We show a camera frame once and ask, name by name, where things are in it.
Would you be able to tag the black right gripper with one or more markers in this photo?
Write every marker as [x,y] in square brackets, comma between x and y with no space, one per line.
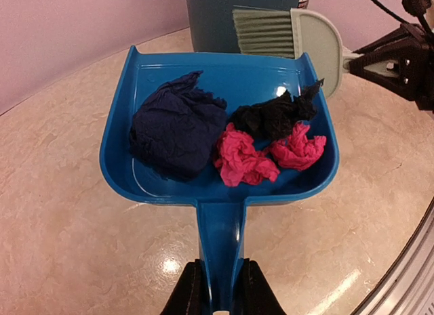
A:
[396,62]

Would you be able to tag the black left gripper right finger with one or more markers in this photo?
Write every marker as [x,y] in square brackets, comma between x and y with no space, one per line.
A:
[255,294]

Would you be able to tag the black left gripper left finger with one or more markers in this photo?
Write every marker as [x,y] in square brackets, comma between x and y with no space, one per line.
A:
[186,296]

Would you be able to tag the light green hand brush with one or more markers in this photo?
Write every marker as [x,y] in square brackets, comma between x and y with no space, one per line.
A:
[289,35]

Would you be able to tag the blue plastic dustpan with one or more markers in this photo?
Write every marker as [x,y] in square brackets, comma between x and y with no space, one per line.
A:
[240,80]

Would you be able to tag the black scrap by pink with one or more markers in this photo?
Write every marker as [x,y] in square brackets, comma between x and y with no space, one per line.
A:
[274,119]

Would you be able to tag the dark blue scrap far left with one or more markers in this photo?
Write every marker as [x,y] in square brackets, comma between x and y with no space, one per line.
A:
[176,128]

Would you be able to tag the teal plastic trash bin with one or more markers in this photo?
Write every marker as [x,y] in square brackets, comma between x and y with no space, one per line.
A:
[215,24]

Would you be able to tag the aluminium front rail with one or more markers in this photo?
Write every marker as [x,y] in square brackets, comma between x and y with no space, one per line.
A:
[407,286]

